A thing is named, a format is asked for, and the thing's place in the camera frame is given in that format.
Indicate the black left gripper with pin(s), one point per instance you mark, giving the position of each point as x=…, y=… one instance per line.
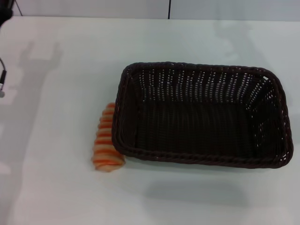
x=4, y=10

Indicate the orange striped spiral bread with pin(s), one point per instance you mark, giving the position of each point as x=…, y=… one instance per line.
x=105, y=150

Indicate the dark brown woven basket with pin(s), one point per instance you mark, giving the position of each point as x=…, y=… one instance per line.
x=201, y=122

